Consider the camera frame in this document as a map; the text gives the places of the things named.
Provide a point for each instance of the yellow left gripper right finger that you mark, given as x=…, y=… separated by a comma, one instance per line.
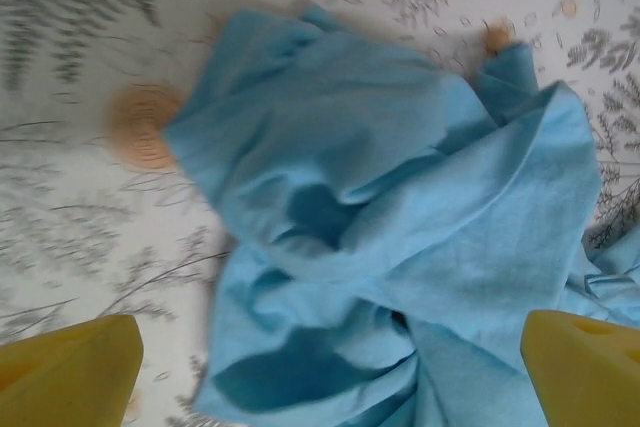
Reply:
x=585, y=377

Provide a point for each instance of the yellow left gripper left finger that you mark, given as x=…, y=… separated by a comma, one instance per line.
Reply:
x=65, y=377

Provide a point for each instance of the light blue t-shirt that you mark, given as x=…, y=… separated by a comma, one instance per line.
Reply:
x=390, y=187

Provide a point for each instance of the floral print tablecloth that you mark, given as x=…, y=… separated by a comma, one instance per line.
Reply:
x=75, y=227

